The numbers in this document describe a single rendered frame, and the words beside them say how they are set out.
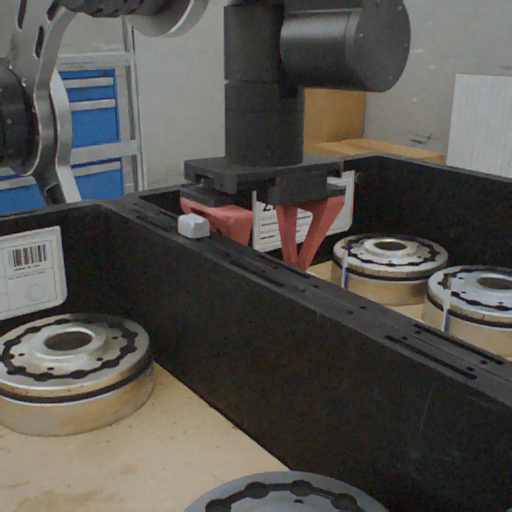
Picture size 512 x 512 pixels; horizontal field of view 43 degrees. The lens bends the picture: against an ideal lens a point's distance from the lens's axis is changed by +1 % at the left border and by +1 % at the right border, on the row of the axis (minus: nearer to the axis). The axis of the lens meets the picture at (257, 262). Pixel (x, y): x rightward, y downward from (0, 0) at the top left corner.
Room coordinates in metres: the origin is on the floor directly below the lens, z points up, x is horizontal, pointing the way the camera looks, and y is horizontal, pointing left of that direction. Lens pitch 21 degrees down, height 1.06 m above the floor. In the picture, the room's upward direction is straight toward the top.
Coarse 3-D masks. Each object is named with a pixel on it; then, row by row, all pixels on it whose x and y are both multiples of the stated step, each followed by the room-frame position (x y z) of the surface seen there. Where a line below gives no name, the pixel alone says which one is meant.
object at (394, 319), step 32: (352, 160) 0.63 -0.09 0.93; (384, 160) 0.65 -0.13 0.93; (416, 160) 0.62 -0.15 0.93; (160, 192) 0.50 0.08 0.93; (256, 256) 0.35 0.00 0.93; (320, 288) 0.31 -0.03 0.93; (384, 320) 0.27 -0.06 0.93; (416, 320) 0.27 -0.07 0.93; (448, 352) 0.24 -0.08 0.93; (480, 352) 0.24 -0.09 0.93
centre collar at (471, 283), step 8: (480, 272) 0.49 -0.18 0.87; (488, 272) 0.49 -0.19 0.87; (496, 272) 0.49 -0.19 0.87; (464, 280) 0.48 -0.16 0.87; (472, 280) 0.47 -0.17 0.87; (480, 280) 0.48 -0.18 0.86; (488, 280) 0.48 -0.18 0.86; (496, 280) 0.48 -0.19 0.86; (504, 280) 0.48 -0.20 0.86; (472, 288) 0.46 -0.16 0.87; (480, 288) 0.46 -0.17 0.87; (488, 288) 0.46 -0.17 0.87; (480, 296) 0.45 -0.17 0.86; (488, 296) 0.45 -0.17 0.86; (496, 296) 0.45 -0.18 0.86; (504, 296) 0.45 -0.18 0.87
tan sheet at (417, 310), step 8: (320, 264) 0.60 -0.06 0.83; (328, 264) 0.60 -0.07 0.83; (312, 272) 0.58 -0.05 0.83; (320, 272) 0.58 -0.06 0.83; (328, 272) 0.58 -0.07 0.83; (328, 280) 0.56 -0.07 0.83; (416, 304) 0.51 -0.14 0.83; (400, 312) 0.49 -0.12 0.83; (408, 312) 0.49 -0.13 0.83; (416, 312) 0.49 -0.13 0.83
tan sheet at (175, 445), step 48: (0, 432) 0.33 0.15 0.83; (96, 432) 0.33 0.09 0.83; (144, 432) 0.33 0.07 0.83; (192, 432) 0.33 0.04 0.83; (240, 432) 0.33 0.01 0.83; (0, 480) 0.28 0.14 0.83; (48, 480) 0.28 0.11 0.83; (96, 480) 0.28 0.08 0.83; (144, 480) 0.28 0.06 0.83; (192, 480) 0.28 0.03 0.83
